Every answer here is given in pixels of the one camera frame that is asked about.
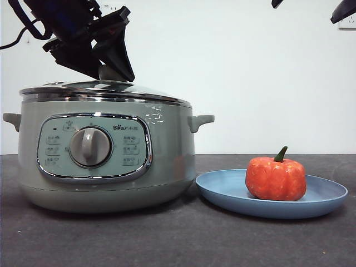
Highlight orange toy pumpkin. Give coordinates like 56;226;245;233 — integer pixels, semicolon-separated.
245;146;307;201

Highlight pale green electric steamer pot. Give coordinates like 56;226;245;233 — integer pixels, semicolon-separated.
2;97;215;214

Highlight blue round plate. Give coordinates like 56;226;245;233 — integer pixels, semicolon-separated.
195;169;349;220

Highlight white wall socket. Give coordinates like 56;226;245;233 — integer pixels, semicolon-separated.
102;3;126;14
338;18;356;30

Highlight glass lid with green knob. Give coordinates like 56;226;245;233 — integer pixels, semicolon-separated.
19;64;192;107

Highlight black cable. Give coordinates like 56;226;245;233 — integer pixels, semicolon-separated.
0;15;53;50

